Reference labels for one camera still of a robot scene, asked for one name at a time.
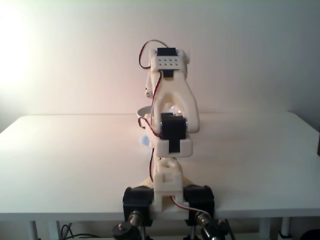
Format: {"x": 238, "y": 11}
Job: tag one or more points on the skyblue plush doll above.
{"x": 144, "y": 140}

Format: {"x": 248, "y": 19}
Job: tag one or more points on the black table clamp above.
{"x": 136, "y": 200}
{"x": 200, "y": 197}

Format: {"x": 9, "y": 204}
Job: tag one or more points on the white table leg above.
{"x": 45, "y": 230}
{"x": 275, "y": 228}

